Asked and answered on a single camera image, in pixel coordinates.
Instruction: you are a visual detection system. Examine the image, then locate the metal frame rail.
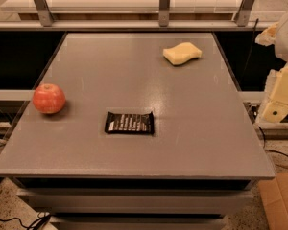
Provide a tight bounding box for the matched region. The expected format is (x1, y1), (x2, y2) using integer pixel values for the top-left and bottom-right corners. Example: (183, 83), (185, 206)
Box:
(0, 0), (279, 31)

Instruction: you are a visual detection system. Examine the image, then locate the yellow sponge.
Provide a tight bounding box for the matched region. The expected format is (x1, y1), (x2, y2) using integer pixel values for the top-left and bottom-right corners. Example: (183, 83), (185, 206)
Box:
(163, 42), (203, 66)

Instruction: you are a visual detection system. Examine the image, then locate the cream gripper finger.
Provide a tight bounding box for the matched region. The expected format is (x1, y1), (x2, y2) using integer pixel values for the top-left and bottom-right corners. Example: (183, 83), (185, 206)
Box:
(258, 62), (288, 123)
(255, 23), (278, 46)

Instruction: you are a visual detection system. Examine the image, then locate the red apple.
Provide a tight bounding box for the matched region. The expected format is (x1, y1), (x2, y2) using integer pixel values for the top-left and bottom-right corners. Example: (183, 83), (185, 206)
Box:
(33, 83), (66, 114)

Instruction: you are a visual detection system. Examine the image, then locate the cardboard box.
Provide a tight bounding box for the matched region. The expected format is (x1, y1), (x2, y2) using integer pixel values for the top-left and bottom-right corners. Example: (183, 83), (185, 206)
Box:
(258, 172), (288, 230)

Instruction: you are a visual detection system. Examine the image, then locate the grey table drawer unit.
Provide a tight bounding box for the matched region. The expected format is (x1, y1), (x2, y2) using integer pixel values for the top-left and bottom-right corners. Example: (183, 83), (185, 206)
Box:
(17, 188), (252, 230)

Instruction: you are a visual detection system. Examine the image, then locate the black cable right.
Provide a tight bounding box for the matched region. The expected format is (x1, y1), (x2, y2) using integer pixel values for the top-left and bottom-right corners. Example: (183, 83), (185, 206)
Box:
(250, 103), (288, 171)

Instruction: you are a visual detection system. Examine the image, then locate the black floor cable left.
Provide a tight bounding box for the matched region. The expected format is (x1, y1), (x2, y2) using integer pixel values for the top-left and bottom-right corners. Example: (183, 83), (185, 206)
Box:
(0, 212), (52, 230)

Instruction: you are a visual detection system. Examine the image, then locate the black rxbar chocolate wrapper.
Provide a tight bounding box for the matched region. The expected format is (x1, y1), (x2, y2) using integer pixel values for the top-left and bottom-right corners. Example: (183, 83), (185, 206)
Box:
(105, 112), (155, 135)

